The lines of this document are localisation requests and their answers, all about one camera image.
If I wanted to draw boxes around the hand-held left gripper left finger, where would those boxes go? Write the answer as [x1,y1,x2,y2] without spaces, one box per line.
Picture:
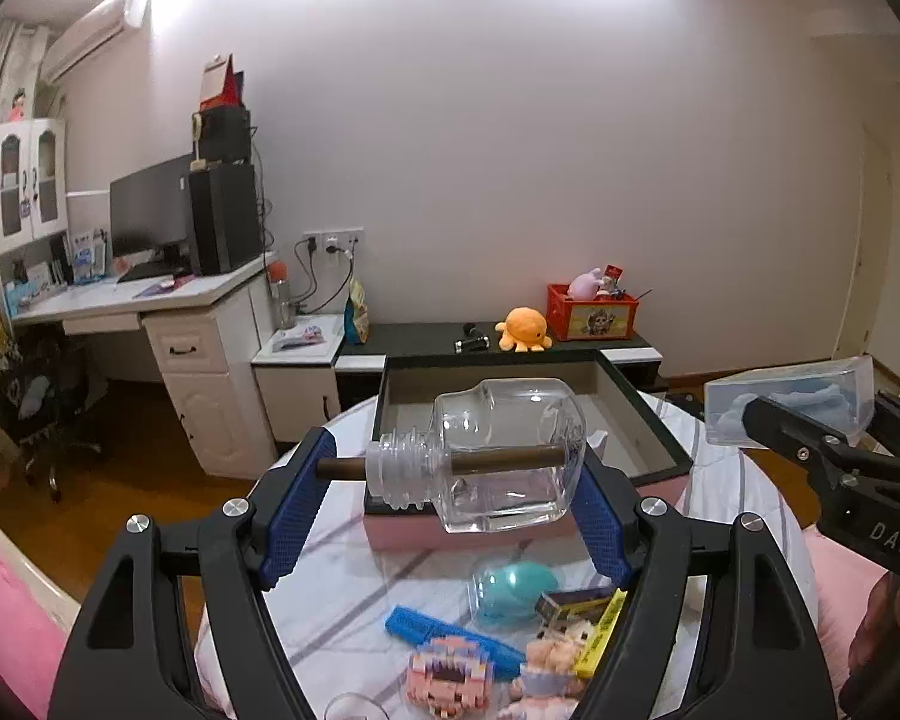
[47,426,338,720]

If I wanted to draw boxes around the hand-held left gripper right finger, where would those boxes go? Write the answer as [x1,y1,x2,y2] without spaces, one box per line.
[570,457,841,720]

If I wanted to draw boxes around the clear plastic box blue cloth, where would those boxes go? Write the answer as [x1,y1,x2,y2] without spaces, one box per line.
[705,356,878,451]

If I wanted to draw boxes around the brown stick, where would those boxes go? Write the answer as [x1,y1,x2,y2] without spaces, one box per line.
[316,444,563,479]

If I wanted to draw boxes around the small dark box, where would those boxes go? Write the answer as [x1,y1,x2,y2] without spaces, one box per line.
[534,591,608,623]

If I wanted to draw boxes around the yellow highlighter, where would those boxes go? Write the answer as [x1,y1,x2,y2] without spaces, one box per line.
[576,589,627,680]

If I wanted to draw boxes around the teal brush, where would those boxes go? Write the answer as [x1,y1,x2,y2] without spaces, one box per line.
[471,559,563,625]

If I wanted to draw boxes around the pink storage box black rim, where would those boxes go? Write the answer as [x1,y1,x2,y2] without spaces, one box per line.
[364,351,695,552]

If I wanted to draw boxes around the small doll figurine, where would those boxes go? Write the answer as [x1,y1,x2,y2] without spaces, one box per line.
[523,617,599,698]
[499,692,582,720]

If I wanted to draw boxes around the clear glass bottle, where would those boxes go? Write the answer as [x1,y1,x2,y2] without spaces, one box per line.
[365,379,587,535]

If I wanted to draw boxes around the blue highlighter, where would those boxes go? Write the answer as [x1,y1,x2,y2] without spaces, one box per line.
[385,606,530,680]

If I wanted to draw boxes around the pink block toy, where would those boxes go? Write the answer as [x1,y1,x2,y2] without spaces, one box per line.
[407,636,505,717]

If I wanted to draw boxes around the person's right hand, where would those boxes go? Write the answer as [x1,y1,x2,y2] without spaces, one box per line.
[844,570,900,720]

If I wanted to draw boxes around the white nightstand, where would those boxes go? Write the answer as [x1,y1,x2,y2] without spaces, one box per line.
[251,313,346,443]

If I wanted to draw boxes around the white door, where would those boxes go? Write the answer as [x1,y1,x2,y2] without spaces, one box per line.
[832,112,900,383]

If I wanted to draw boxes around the white desk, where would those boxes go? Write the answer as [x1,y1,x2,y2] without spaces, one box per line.
[11,251,278,477]

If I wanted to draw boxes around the clear glass cup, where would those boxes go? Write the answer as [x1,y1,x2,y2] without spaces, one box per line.
[322,692,391,720]

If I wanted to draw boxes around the snack bag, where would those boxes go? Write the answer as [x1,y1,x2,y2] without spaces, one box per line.
[343,277,372,346]

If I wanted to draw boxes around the red crate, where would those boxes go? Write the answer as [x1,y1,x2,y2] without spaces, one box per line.
[546,283,641,342]

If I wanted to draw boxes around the black low cabinet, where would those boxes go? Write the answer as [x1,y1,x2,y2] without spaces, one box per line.
[334,321,668,391]

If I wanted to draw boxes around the orange-capped bottle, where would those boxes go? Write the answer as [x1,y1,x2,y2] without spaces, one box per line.
[266,261,293,329]

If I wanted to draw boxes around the orange octopus plush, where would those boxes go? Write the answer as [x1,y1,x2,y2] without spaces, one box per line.
[495,306,554,353]

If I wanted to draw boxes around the black keyboard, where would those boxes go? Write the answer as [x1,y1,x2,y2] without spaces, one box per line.
[118,262,188,284]

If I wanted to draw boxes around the black office chair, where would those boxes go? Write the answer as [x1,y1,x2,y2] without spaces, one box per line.
[0,322,106,503]

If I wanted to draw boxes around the black computer tower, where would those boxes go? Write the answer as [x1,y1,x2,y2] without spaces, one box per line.
[187,163,265,276]

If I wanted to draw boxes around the pink blanket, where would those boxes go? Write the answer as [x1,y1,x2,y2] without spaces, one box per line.
[0,517,83,720]

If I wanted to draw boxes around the blue boxes on desk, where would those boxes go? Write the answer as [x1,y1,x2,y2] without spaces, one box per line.
[71,229,113,286]

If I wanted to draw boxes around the black monitor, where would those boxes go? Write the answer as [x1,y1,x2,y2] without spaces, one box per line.
[109,154,196,260]

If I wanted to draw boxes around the black speaker box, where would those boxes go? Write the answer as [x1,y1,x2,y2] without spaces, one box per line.
[197,106,254,164]

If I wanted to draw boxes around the red paper bag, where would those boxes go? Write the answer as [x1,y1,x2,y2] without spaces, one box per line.
[199,54,245,112]

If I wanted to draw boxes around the white air conditioner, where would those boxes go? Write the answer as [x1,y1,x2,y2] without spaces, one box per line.
[41,0,151,83]

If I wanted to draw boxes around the wall power outlet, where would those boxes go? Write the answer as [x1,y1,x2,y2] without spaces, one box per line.
[302,226,365,256]

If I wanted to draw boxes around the white wall cabinet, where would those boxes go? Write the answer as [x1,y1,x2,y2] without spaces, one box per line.
[0,118,68,256]

